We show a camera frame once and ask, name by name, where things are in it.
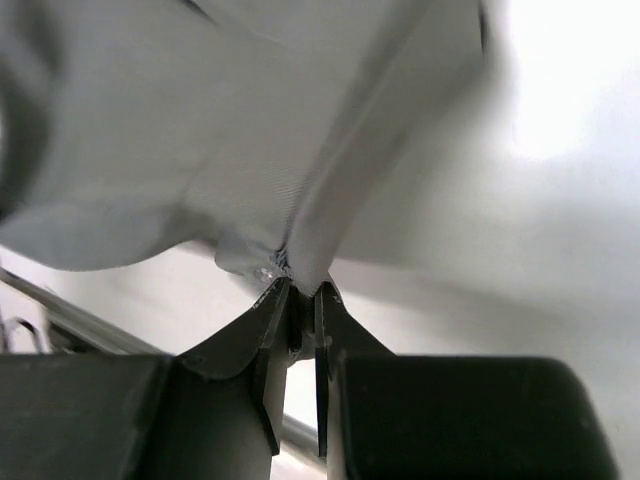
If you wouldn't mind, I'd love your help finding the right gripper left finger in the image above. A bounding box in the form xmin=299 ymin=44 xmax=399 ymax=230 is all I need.
xmin=1 ymin=276 xmax=290 ymax=479

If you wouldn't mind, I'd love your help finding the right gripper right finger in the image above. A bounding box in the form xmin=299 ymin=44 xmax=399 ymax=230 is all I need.
xmin=313 ymin=283 xmax=619 ymax=479

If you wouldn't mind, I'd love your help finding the grey skirt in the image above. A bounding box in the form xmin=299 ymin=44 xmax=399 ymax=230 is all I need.
xmin=1 ymin=1 xmax=485 ymax=294

